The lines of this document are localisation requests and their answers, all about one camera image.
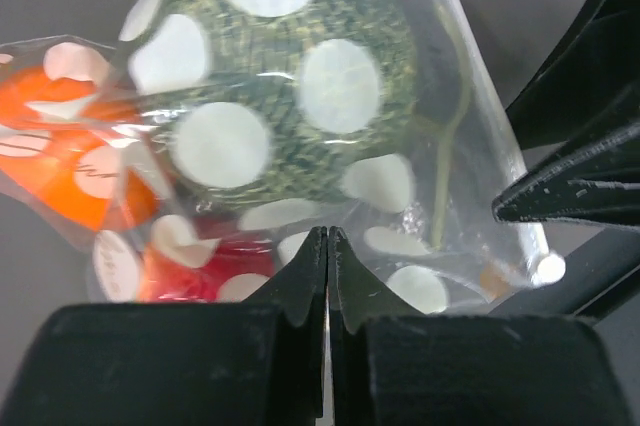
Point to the fake green melon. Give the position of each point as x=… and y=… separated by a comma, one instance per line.
x=257, y=101

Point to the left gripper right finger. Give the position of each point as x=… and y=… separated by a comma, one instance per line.
x=392, y=365

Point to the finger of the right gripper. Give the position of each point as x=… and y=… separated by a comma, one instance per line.
x=592, y=179
x=593, y=62

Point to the polka dot zip top bag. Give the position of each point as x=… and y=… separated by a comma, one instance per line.
x=419, y=218

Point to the fake red fruit in bag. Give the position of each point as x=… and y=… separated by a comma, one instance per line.
x=233, y=273

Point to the fake orange fruit in bag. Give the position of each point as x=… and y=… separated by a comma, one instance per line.
x=65, y=174

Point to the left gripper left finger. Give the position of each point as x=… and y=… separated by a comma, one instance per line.
x=255, y=362

